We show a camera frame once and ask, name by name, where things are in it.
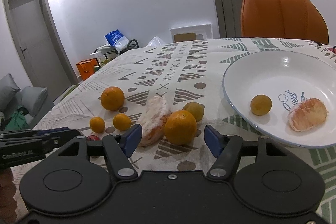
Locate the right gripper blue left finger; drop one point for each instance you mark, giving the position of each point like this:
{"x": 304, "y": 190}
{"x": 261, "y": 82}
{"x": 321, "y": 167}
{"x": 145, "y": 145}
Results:
{"x": 118, "y": 150}

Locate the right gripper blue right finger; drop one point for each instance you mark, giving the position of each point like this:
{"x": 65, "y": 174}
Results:
{"x": 226, "y": 150}

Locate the small tangerine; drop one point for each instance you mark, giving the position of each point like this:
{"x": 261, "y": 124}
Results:
{"x": 97, "y": 125}
{"x": 122, "y": 122}

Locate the small dark red fruit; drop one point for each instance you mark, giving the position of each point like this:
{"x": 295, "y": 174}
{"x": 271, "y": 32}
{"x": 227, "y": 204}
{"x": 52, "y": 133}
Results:
{"x": 93, "y": 138}

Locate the yellow-green lime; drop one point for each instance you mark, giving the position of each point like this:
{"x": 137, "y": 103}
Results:
{"x": 196, "y": 109}
{"x": 261, "y": 105}

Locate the large orange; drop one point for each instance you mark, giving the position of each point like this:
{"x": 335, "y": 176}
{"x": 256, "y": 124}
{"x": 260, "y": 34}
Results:
{"x": 112, "y": 98}
{"x": 180, "y": 127}

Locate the person's left hand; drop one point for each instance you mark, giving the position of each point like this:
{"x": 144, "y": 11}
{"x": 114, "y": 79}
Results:
{"x": 8, "y": 204}

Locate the grey sofa cushion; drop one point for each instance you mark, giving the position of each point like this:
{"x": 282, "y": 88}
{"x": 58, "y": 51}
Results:
{"x": 33, "y": 98}

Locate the yellow-green lime in plate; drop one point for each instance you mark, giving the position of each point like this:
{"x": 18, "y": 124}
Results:
{"x": 261, "y": 105}

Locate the orange paper shopping bag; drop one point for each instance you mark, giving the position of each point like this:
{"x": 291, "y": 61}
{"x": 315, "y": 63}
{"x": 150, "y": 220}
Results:
{"x": 86, "y": 68}

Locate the peeled pomelo segment in plate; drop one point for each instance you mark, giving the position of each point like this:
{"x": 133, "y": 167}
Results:
{"x": 307, "y": 115}

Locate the white ceramic plate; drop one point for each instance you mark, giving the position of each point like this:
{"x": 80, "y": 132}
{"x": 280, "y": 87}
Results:
{"x": 287, "y": 78}

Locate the black metal rack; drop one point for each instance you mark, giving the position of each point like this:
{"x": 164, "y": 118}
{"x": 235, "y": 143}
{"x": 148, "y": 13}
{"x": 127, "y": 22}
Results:
{"x": 108, "y": 51}

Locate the blue and white plastic bag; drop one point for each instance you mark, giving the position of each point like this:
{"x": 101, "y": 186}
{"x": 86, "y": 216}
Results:
{"x": 117, "y": 40}

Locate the clear plastic bag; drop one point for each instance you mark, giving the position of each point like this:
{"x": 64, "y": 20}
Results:
{"x": 156, "y": 42}

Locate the white foam packaging with cardboard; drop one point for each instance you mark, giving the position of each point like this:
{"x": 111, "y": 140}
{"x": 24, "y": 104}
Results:
{"x": 191, "y": 33}

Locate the grey door at left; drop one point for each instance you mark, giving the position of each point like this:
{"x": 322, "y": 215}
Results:
{"x": 38, "y": 45}

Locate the orange leather chair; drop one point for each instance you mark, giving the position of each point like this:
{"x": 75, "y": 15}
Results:
{"x": 283, "y": 19}

